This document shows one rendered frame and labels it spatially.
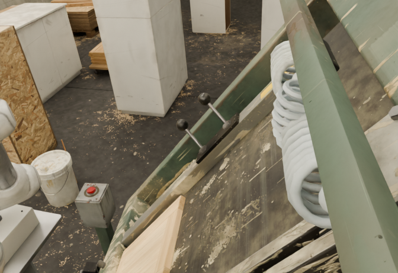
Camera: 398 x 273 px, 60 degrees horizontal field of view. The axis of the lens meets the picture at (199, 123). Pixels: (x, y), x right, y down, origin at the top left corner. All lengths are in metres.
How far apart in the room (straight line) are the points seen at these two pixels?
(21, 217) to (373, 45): 1.58
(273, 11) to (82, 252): 3.40
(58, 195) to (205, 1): 4.03
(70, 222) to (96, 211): 1.26
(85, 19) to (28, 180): 5.04
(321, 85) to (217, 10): 5.72
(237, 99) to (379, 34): 0.71
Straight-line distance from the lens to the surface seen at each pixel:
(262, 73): 1.15
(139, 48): 3.46
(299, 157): 0.27
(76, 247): 2.72
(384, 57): 0.52
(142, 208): 1.58
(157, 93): 3.62
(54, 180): 2.85
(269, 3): 4.54
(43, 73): 4.56
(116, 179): 3.11
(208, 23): 6.03
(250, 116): 0.95
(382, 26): 0.57
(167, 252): 1.00
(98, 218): 1.67
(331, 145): 0.18
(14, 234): 1.78
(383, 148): 0.40
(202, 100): 1.00
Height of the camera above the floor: 2.01
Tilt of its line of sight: 34 degrees down
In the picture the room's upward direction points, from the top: 5 degrees counter-clockwise
